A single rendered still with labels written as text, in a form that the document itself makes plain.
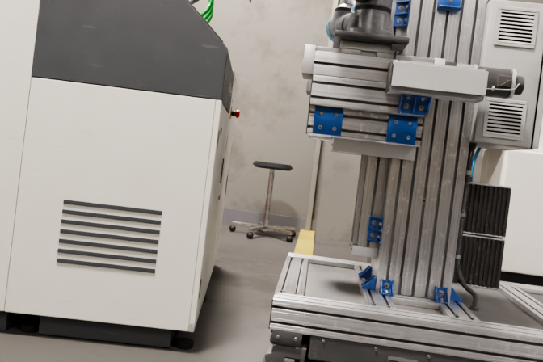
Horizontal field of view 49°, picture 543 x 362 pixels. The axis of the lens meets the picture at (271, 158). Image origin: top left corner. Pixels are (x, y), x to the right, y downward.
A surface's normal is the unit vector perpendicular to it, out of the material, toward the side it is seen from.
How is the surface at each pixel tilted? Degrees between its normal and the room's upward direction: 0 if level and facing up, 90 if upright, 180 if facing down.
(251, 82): 90
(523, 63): 90
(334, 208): 90
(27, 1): 90
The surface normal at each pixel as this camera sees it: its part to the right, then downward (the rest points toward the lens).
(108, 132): 0.04, 0.02
